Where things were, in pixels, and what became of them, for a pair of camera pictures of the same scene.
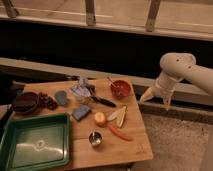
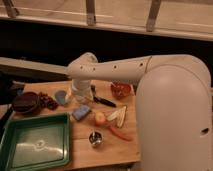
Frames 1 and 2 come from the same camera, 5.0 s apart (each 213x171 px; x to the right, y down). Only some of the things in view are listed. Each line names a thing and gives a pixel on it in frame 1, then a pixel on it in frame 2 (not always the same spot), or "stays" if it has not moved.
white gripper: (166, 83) to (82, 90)
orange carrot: (120, 135) stays
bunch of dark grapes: (47, 101) stays
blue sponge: (80, 112) stays
